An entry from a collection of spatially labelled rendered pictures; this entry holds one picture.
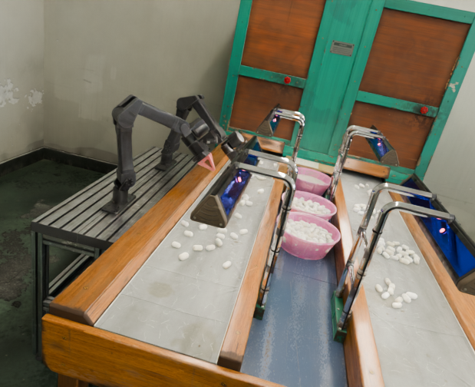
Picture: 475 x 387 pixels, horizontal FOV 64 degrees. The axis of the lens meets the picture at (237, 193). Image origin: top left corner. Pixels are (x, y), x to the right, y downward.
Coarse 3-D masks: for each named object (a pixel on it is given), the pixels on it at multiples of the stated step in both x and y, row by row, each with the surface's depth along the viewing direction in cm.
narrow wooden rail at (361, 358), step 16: (336, 192) 204; (336, 224) 171; (352, 240) 152; (336, 256) 152; (336, 272) 144; (352, 320) 105; (368, 320) 106; (352, 336) 101; (368, 336) 100; (352, 352) 98; (368, 352) 94; (352, 368) 95; (368, 368) 89; (352, 384) 91; (368, 384) 85
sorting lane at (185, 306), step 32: (256, 192) 188; (192, 224) 144; (256, 224) 154; (160, 256) 120; (192, 256) 123; (224, 256) 127; (128, 288) 103; (160, 288) 106; (192, 288) 108; (224, 288) 111; (128, 320) 92; (160, 320) 94; (192, 320) 96; (224, 320) 98; (192, 352) 87
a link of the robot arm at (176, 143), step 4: (188, 108) 205; (192, 108) 206; (176, 112) 203; (180, 112) 202; (184, 112) 202; (188, 112) 205; (180, 116) 203; (184, 116) 203; (184, 120) 206; (172, 132) 208; (176, 132) 207; (168, 136) 210; (172, 136) 208; (176, 136) 208; (168, 140) 210; (172, 140) 209; (176, 140) 209; (164, 144) 211; (172, 144) 210; (176, 144) 211; (172, 148) 210; (176, 148) 214
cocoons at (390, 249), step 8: (360, 184) 229; (368, 192) 219; (360, 208) 191; (376, 216) 185; (392, 248) 154; (400, 248) 155; (408, 248) 158; (384, 256) 148; (392, 256) 148; (400, 256) 149; (408, 256) 150; (416, 256) 152; (384, 280) 131; (376, 288) 126; (392, 288) 126; (384, 296) 121; (400, 296) 122; (408, 296) 123; (416, 296) 125; (392, 304) 118; (400, 304) 118
